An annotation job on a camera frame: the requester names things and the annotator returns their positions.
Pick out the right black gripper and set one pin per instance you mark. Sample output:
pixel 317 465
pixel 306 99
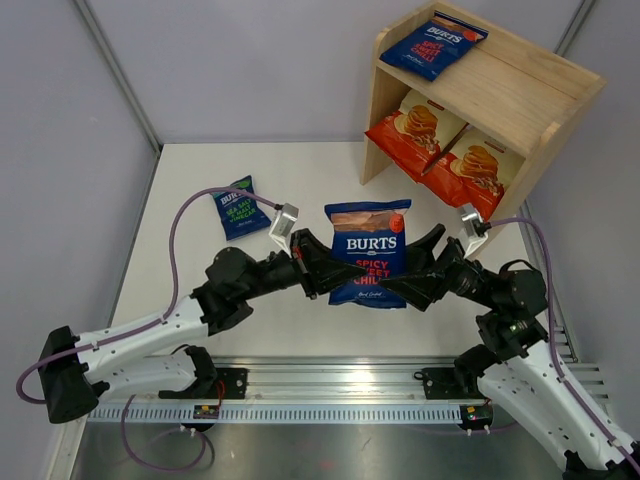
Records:
pixel 421 288

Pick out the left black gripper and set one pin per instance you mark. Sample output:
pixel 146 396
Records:
pixel 313 266

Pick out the Burts chilli bag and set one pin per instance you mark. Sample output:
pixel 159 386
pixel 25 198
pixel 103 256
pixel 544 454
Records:
pixel 433 47
pixel 370 235

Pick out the cassava chips bag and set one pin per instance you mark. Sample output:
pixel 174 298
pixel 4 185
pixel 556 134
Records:
pixel 416 135
pixel 477 170

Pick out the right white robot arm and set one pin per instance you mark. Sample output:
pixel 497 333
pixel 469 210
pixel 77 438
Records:
pixel 517 365

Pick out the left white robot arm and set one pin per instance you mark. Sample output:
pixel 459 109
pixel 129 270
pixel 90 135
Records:
pixel 77 371

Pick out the wooden two-tier shelf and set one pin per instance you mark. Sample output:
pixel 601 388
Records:
pixel 523 95

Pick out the Burts green blue bag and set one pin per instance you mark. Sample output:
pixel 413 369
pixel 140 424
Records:
pixel 240 215

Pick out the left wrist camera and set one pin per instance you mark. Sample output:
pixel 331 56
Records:
pixel 286 216

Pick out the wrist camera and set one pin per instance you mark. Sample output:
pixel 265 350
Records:
pixel 473 233
pixel 286 216

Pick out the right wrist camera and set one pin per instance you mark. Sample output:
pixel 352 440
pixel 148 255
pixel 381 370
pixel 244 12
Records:
pixel 473 233

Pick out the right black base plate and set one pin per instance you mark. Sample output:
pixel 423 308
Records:
pixel 441 383

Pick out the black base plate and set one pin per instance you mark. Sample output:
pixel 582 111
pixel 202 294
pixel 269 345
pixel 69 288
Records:
pixel 230 383
pixel 441 383

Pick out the aluminium mounting rail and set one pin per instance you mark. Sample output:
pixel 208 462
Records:
pixel 333 380

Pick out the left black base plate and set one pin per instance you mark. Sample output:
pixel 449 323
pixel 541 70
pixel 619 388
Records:
pixel 230 383

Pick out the white slotted cable duct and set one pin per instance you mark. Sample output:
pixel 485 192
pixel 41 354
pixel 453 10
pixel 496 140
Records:
pixel 280 414

